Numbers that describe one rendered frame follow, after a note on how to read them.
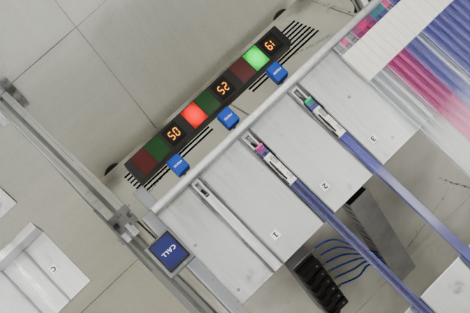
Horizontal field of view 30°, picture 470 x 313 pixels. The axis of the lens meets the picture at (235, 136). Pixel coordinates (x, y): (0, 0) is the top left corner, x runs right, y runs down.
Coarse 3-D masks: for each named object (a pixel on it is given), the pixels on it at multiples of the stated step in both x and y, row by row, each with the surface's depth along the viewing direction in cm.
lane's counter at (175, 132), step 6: (168, 126) 141; (174, 126) 141; (162, 132) 141; (168, 132) 141; (174, 132) 141; (180, 132) 141; (168, 138) 141; (174, 138) 141; (180, 138) 141; (174, 144) 140
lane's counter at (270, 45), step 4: (268, 36) 145; (272, 36) 145; (264, 40) 145; (268, 40) 145; (272, 40) 145; (276, 40) 145; (260, 44) 145; (264, 44) 145; (268, 44) 145; (272, 44) 145; (276, 44) 145; (280, 44) 145; (264, 48) 144; (268, 48) 144; (272, 48) 144; (276, 48) 144; (268, 52) 144; (272, 52) 144
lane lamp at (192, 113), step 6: (192, 102) 142; (186, 108) 142; (192, 108) 142; (198, 108) 142; (186, 114) 142; (192, 114) 142; (198, 114) 142; (204, 114) 142; (192, 120) 141; (198, 120) 141
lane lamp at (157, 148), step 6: (156, 138) 141; (150, 144) 140; (156, 144) 140; (162, 144) 140; (150, 150) 140; (156, 150) 140; (162, 150) 140; (168, 150) 140; (156, 156) 140; (162, 156) 140
